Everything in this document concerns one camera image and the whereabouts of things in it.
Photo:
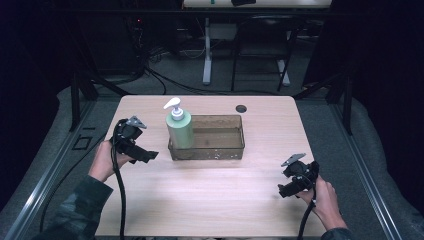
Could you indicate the black chair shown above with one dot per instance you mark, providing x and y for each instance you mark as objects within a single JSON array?
[{"x": 263, "y": 33}]

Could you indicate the white desk leg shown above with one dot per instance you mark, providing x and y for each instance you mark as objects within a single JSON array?
[{"x": 207, "y": 60}]

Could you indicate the brown transparent plastic bin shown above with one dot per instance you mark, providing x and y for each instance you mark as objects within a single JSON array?
[{"x": 216, "y": 138}]

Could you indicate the person's right hand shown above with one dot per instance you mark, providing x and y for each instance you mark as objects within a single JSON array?
[{"x": 326, "y": 203}]

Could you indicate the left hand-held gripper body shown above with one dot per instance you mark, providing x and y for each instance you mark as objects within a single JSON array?
[{"x": 128, "y": 135}]

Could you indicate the light background desk top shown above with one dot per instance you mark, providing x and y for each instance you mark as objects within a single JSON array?
[{"x": 283, "y": 3}]

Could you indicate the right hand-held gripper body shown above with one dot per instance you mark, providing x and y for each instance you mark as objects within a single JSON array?
[{"x": 301, "y": 173}]

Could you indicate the green pump bottle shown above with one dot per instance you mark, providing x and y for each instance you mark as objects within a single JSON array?
[{"x": 180, "y": 131}]

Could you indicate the person's left hand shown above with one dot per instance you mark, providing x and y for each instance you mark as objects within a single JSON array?
[{"x": 101, "y": 163}]

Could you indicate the aluminium floor rail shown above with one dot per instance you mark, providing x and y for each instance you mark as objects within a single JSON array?
[
  {"x": 366, "y": 180},
  {"x": 43, "y": 186}
]

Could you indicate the black metal stand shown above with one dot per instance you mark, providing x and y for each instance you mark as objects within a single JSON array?
[
  {"x": 76, "y": 100},
  {"x": 347, "y": 106}
]

